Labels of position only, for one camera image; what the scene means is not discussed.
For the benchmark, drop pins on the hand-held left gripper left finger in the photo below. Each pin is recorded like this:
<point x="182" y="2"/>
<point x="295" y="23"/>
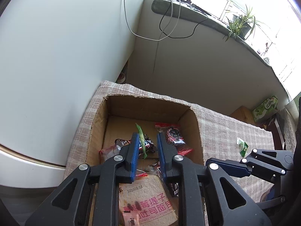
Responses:
<point x="135" y="155"/>

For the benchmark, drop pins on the pink stick packet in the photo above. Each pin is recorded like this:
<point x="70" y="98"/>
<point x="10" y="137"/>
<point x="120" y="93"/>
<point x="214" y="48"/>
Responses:
<point x="131" y="220"/>

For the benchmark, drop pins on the potted spider plant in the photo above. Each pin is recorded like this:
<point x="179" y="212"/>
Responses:
<point x="242" y="26"/>

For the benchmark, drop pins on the green candy packet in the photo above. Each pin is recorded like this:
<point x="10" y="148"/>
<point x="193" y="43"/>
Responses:
<point x="243" y="148"/>

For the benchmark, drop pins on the white lace cloth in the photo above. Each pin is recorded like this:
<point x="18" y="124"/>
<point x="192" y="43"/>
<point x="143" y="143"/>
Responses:
<point x="288" y="124"/>

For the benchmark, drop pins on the black candy packet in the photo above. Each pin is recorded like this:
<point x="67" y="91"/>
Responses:
<point x="174" y="189"/>

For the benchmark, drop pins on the white appliance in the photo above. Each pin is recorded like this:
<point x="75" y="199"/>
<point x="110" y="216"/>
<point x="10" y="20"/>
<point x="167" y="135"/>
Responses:
<point x="58" y="63"/>

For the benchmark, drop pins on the toast bread packet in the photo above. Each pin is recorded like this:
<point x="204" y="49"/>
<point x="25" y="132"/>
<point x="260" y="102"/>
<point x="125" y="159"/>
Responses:
<point x="145" y="193"/>

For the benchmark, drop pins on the small green candy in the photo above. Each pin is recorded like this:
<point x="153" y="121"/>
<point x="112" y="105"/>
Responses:
<point x="141" y="134"/>

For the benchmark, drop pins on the clear red-ended dark snack packet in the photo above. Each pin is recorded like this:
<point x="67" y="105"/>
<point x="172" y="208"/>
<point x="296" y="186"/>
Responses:
<point x="174" y="134"/>

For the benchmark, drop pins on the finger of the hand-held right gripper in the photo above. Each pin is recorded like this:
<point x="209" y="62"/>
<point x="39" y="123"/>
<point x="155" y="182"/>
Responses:
<point x="263" y="156"/>
<point x="235" y="170"/>

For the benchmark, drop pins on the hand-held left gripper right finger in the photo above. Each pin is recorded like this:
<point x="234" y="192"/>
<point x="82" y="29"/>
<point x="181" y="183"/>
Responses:
<point x="162" y="155"/>

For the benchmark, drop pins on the green printed box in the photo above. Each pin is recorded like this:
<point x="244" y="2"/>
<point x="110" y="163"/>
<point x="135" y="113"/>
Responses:
<point x="264" y="108"/>

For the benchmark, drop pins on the cardboard box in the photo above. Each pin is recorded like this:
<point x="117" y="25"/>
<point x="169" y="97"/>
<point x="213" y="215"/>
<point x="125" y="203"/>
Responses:
<point x="145" y="108"/>

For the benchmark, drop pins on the large chocolate bar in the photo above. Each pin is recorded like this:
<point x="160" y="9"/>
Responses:
<point x="150" y="146"/>

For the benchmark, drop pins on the grey windowsill mat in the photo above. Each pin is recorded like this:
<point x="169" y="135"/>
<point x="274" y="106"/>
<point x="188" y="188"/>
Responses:
<point x="188" y="11"/>

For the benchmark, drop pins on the clear red-ended date packet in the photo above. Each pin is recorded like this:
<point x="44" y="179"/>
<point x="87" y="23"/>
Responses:
<point x="109" y="151"/>

